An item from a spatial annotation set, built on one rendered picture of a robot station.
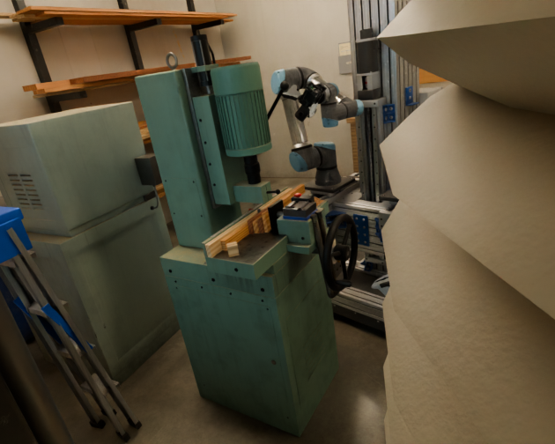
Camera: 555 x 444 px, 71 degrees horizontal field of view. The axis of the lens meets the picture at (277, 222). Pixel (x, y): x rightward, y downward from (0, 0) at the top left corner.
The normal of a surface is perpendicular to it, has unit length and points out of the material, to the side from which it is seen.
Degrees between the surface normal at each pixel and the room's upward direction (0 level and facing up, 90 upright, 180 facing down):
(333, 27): 90
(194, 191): 90
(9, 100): 90
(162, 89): 90
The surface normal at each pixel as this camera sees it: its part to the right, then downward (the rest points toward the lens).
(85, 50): 0.87, 0.06
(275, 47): -0.46, 0.40
